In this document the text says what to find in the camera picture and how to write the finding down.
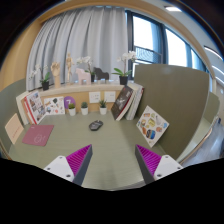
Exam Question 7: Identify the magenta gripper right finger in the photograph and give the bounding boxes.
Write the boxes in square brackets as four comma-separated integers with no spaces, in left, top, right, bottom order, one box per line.
[135,144,182,184]

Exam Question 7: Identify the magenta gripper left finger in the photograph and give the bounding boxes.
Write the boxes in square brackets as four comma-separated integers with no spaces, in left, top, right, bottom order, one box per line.
[44,145,93,186]

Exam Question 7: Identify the dark grey computer mouse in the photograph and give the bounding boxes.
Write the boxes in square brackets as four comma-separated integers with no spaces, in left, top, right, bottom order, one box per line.
[89,120,103,131]

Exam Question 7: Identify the colourful sticker card right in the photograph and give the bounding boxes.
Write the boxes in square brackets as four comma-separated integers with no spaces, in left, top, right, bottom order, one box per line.
[136,106,169,147]

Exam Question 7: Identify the pink notebook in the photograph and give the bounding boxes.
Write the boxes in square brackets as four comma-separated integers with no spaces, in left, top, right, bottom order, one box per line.
[22,125,54,146]

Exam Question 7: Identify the white leaning books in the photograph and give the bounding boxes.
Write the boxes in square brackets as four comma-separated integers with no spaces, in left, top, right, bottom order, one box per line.
[116,83,144,121]

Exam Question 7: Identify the small potted plant left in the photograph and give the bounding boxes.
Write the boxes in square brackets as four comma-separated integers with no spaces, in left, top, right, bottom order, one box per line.
[68,103,76,116]

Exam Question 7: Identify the small potted plant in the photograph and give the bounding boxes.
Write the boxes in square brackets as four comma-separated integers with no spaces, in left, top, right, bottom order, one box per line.
[81,102,88,115]
[99,100,107,115]
[68,103,76,116]

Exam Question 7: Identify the small potted plant middle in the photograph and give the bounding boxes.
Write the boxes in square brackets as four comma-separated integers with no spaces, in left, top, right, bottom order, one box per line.
[81,102,88,115]

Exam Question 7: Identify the white sticker sheet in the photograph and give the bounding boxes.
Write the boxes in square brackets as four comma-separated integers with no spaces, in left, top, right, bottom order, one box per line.
[44,96,65,115]

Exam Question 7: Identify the purple round sign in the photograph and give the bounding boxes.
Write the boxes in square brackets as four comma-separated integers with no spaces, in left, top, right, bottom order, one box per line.
[64,96,75,109]

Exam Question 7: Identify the small potted plant right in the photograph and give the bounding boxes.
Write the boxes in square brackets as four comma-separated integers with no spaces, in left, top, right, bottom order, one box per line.
[99,100,107,115]

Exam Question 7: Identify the beige card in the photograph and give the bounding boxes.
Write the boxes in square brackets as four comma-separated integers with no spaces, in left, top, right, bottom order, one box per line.
[5,114,24,144]

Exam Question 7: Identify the red white magazine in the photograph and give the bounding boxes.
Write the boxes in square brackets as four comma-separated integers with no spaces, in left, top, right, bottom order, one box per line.
[23,91,46,125]

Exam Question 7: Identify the wooden shelf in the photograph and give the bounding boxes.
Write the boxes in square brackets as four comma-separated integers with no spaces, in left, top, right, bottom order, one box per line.
[38,83,123,112]

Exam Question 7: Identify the olive partition panel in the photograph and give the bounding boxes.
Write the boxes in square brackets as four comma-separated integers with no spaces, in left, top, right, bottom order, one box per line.
[134,64,209,159]

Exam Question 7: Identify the dark cover book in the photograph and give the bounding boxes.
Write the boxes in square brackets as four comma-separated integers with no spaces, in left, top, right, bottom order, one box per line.
[111,86,134,121]

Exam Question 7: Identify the white orchid left pot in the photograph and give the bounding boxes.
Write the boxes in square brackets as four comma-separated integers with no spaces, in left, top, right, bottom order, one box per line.
[29,64,50,90]

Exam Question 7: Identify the white orchid pot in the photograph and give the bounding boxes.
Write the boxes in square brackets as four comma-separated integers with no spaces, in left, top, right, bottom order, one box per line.
[76,56,95,82]
[113,51,137,85]
[29,64,50,90]

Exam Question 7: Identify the pink horse figure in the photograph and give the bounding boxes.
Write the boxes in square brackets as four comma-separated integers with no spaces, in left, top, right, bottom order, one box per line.
[76,68,91,85]

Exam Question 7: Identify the white orchid right pot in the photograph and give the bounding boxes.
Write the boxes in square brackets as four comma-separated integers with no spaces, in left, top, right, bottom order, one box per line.
[113,51,137,85]

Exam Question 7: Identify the black horse figure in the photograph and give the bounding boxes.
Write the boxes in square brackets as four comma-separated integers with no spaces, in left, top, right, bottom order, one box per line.
[94,68,109,80]

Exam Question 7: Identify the wooden hand model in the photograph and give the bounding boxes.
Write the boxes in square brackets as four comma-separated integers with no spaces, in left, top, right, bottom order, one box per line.
[51,62,61,88]

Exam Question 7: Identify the wooden mannequin figure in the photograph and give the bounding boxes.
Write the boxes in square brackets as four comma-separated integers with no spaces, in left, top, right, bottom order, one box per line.
[66,53,74,83]

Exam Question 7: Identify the white orchid middle pot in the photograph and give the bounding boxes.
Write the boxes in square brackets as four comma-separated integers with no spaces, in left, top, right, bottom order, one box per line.
[76,56,95,82]

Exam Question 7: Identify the grey curtain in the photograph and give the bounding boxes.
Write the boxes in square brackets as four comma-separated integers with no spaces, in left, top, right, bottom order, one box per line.
[26,6,128,91]

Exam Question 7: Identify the white wall socket left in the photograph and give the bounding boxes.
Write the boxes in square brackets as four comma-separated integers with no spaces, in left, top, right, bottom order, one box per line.
[89,92,101,103]

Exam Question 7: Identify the white wall socket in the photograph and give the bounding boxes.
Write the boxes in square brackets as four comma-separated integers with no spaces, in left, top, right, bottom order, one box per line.
[89,92,101,103]
[104,91,116,102]

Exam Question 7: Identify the white wall socket right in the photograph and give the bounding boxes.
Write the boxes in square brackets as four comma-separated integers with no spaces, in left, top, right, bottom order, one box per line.
[104,91,116,102]

